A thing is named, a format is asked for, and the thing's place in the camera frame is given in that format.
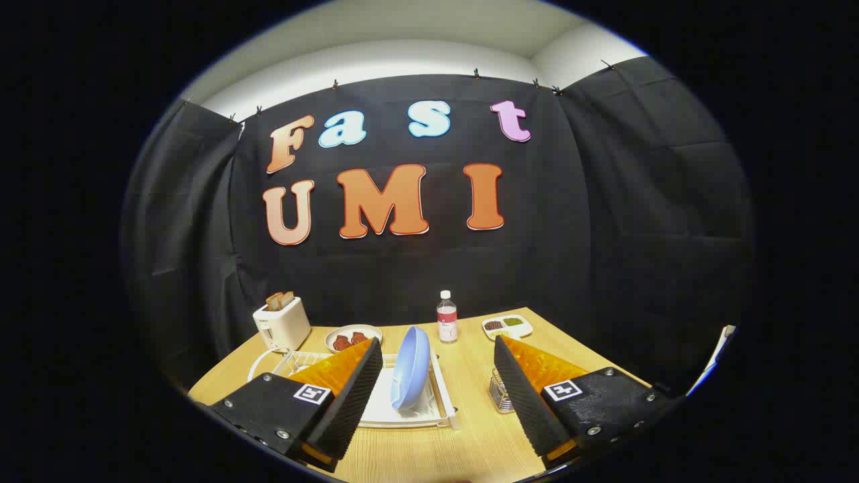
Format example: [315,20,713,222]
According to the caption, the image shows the beige round plate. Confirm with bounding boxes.
[324,324,383,354]

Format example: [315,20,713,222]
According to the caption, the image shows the white wire dish rack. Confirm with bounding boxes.
[247,345,460,431]

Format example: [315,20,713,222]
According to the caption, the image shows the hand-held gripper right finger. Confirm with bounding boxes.
[494,335,678,470]

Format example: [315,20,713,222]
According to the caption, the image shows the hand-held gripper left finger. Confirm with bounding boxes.
[210,337,384,474]

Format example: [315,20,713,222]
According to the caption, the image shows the clear bottle with red label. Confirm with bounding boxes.
[437,290,458,344]

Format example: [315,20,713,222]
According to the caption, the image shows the white divided condiment dish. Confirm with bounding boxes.
[482,315,534,341]

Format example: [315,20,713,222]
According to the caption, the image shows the white toaster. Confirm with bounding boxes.
[253,296,312,354]

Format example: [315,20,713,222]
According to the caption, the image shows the metal wire basket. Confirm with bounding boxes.
[489,368,516,414]

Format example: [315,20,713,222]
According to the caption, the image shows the black backdrop cloth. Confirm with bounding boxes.
[121,57,756,396]

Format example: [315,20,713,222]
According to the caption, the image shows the blue plate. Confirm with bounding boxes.
[391,326,432,411]

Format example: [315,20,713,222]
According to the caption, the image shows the white board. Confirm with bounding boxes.
[688,325,737,396]

